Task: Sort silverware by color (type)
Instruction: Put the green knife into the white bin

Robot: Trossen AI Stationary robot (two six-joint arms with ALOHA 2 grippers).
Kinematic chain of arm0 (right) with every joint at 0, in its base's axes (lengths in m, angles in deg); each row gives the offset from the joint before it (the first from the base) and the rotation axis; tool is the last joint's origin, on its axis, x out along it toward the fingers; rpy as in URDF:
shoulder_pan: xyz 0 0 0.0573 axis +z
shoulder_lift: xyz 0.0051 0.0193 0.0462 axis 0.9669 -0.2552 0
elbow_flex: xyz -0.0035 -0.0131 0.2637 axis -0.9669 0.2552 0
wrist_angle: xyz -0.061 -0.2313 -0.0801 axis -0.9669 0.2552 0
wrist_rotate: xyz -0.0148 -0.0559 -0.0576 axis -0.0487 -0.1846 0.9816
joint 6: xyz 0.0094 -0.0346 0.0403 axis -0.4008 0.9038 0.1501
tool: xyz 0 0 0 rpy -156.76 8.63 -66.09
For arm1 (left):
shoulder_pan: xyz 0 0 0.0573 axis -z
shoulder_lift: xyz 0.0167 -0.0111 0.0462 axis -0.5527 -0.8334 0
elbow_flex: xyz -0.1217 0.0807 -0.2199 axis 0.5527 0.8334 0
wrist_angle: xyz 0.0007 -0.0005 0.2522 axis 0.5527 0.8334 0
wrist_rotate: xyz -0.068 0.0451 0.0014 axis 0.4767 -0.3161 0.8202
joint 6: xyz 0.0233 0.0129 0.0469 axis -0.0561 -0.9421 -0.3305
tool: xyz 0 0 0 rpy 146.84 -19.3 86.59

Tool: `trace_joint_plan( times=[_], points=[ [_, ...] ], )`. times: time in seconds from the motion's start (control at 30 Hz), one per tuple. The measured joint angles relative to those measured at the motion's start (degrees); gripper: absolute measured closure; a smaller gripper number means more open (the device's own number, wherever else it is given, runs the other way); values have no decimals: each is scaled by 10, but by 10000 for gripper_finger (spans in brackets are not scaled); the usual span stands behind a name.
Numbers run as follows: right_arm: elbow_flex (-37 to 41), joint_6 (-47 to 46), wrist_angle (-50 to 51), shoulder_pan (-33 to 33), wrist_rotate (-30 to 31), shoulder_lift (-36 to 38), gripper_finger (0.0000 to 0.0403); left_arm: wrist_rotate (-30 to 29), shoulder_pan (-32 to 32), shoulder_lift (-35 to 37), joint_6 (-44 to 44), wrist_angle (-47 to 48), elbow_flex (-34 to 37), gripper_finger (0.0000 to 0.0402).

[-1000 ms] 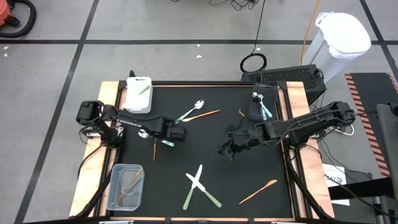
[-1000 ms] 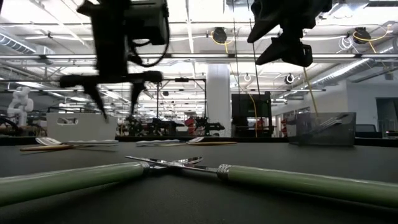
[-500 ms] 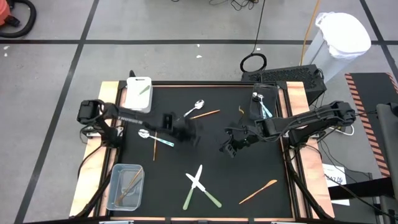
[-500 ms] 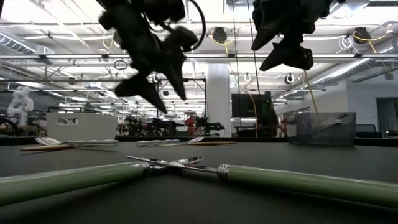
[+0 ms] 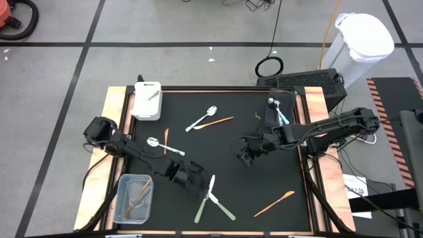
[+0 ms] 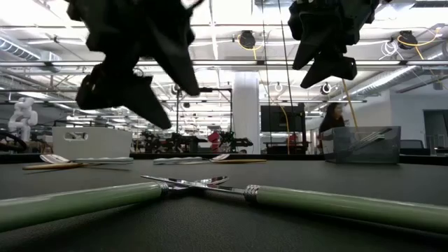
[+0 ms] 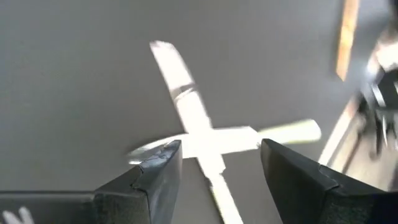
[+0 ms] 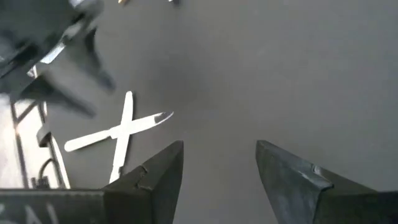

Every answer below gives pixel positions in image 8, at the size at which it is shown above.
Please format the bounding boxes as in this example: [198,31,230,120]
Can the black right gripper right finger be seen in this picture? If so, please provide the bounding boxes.
[255,139,379,224]

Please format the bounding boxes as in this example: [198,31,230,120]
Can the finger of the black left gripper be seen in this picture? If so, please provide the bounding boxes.
[83,27,116,92]
[18,77,96,119]

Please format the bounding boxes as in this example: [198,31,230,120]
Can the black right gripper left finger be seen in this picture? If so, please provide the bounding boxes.
[102,139,185,224]

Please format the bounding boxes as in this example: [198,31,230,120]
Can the green handled knife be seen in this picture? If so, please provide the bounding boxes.
[63,111,174,153]

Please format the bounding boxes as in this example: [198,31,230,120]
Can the green handled spoon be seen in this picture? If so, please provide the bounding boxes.
[108,90,134,184]

